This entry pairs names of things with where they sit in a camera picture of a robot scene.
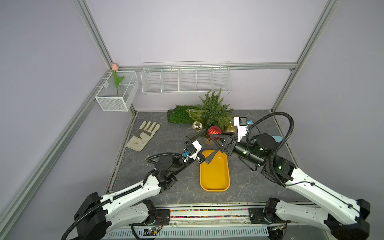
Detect red ribbed ornament ball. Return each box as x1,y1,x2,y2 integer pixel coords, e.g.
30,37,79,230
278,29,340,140
207,126,222,138

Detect shiny silver ornament ball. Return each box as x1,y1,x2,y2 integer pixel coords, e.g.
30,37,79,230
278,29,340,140
192,121,203,132

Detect matte gold ornament ball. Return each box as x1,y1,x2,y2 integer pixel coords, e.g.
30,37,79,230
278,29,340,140
225,125,237,133

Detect yellow plastic tray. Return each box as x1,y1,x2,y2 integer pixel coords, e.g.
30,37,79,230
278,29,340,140
200,151,231,193

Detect small green christmas tree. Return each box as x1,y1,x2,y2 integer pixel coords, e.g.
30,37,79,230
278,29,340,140
186,89,234,146

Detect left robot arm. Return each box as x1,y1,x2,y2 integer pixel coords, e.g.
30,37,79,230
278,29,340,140
62,133,215,240

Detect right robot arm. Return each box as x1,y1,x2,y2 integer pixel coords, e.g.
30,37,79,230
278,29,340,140
210,133,371,240

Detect green artificial grass mat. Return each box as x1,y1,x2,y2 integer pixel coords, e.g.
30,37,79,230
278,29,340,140
167,106,198,125

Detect beige work glove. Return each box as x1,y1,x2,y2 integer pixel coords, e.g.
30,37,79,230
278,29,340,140
125,121,161,152

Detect light blue flat object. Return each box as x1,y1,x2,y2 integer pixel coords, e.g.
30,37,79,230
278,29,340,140
272,136,283,143

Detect pink artificial tulip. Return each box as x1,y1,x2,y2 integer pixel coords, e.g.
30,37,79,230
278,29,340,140
112,63,125,97

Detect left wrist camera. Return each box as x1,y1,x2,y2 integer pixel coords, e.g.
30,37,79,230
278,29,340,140
182,140,202,163

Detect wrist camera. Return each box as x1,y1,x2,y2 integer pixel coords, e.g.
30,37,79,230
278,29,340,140
233,117,253,142
182,140,202,163

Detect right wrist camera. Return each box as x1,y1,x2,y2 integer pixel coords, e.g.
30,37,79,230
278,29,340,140
233,117,253,142

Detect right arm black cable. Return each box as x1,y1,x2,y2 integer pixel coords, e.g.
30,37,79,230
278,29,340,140
246,111,295,188

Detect white wire wall basket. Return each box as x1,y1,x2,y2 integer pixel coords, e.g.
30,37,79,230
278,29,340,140
141,61,232,94

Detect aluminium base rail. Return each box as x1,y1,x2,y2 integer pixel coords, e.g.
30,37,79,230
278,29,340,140
77,202,340,240

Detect white mesh wall box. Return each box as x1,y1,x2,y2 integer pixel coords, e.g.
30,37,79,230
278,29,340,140
95,71,140,112

